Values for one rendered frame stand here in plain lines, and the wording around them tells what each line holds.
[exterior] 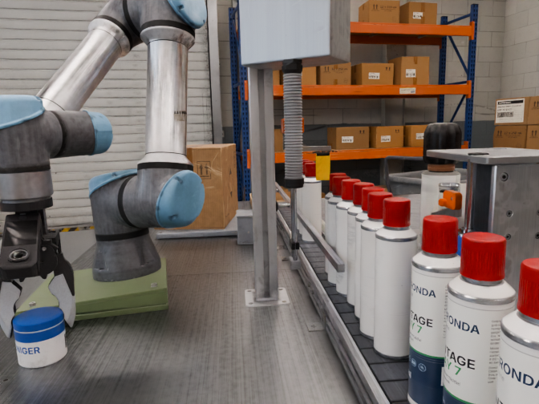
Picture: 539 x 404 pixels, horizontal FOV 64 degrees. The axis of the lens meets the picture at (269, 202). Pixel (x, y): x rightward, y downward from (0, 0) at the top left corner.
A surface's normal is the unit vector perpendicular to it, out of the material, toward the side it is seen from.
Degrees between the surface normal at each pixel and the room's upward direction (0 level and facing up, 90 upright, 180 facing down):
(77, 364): 0
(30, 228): 29
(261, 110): 90
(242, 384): 0
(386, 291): 90
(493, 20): 90
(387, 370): 0
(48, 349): 90
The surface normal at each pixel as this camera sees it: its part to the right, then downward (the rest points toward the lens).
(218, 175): -0.08, 0.17
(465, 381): -0.69, 0.14
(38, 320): -0.03, -0.99
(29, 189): 0.64, 0.12
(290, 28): -0.50, 0.16
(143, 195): -0.47, -0.06
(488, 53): 0.24, 0.16
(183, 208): 0.87, 0.11
